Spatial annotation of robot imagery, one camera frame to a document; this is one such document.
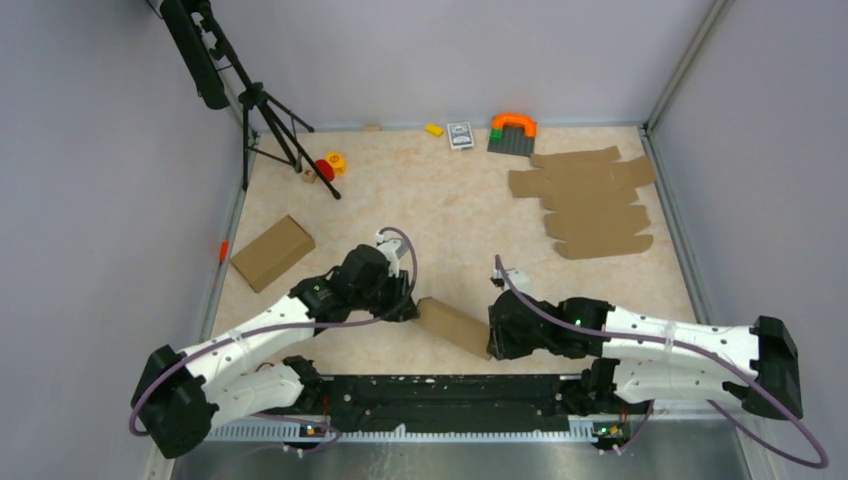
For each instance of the black camera tripod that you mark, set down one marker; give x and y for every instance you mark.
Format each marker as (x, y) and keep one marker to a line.
(222, 81)

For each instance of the red round disc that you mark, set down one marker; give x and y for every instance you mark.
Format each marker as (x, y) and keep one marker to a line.
(325, 169)

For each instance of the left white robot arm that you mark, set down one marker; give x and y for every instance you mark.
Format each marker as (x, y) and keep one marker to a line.
(182, 395)

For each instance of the stack of flat cardboard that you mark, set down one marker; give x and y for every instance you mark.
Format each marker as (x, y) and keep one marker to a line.
(591, 203)

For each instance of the folded brown cardboard box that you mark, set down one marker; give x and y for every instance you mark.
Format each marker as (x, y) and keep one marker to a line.
(273, 253)

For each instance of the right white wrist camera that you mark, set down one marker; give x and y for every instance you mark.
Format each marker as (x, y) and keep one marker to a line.
(506, 279)

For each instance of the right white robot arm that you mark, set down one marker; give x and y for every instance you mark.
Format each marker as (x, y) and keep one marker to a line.
(638, 358)

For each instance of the dark grey building plate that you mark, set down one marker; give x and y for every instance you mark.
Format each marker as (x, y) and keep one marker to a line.
(514, 142)

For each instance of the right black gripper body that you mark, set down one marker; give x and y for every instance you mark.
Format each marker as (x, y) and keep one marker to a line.
(511, 346)

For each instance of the small wooden cube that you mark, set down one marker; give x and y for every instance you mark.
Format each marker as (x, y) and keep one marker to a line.
(309, 176)

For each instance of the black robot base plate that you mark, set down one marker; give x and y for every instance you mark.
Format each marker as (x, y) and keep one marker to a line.
(463, 404)

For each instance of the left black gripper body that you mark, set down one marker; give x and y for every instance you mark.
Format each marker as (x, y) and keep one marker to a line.
(387, 294)

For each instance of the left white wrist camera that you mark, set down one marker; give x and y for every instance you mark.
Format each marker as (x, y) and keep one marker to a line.
(393, 250)

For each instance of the orange U-shaped toy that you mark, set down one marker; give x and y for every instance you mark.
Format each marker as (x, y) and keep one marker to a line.
(511, 119)

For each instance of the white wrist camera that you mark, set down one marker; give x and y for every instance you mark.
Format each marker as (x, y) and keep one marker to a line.
(393, 250)
(506, 279)

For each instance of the yellow round disc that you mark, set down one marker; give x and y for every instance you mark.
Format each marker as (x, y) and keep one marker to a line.
(337, 162)

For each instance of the yellow toy block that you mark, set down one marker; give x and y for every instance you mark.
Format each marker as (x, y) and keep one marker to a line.
(434, 130)

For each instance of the playing card deck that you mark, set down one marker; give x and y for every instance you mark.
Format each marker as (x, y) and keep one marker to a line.
(460, 136)

